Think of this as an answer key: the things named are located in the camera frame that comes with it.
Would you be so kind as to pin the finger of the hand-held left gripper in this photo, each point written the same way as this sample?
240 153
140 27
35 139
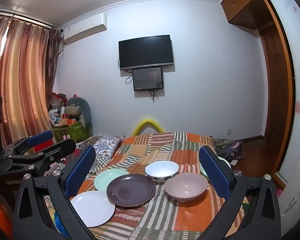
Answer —
40 137
65 146

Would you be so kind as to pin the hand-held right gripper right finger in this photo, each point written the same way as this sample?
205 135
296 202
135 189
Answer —
215 172

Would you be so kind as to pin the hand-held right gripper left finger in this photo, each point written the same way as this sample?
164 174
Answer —
80 172

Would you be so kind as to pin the mint green plate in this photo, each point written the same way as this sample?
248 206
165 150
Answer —
107 178

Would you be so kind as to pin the pink bowl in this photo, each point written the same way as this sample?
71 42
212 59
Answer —
186 186

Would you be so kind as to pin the white plate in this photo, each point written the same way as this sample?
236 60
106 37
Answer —
92 210

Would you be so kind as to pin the dark purple plate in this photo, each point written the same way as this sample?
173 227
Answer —
130 191

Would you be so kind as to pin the pink rabbit toy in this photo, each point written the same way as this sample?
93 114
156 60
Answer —
66 137

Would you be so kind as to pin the red black box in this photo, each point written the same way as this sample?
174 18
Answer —
43 147

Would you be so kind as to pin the mint green bowl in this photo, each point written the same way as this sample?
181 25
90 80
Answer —
226 163

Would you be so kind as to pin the green storage bag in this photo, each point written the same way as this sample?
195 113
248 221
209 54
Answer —
75 130

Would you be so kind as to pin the dark backpack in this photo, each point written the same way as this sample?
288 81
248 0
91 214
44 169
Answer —
227 147

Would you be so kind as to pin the blue patterned quilt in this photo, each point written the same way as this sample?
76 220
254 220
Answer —
105 145

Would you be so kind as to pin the red plastic bag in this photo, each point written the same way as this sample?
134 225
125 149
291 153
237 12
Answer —
56 101

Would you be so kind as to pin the grey plush toy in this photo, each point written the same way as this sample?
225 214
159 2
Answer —
82 110

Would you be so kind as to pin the yellow cartoon printed cloth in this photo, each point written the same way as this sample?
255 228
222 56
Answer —
58 217

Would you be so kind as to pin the white bowl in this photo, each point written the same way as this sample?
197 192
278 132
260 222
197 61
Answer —
161 170

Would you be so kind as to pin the orange striped curtain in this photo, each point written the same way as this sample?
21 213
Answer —
22 75

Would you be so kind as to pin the orange striped patchwork blanket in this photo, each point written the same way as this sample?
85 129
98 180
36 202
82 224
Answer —
165 220

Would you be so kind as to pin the white appliance with stickers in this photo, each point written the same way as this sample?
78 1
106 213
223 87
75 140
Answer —
295 187

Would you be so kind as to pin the brown patterned curtain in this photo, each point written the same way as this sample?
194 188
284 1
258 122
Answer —
55 55

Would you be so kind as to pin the yellow foam tube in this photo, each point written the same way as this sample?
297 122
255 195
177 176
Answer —
147 122

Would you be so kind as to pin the wooden door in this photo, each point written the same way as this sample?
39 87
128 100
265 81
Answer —
275 85

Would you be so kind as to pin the white air conditioner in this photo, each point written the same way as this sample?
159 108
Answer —
85 28

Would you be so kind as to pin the wooden overhead cabinet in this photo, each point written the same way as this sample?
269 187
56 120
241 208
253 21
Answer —
242 2

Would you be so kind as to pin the white wall socket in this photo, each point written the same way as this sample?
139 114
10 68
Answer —
228 131

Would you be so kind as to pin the small black wall monitor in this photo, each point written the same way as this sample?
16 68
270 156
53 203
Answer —
147 79

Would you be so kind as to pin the black wall television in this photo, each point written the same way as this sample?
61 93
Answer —
146 52

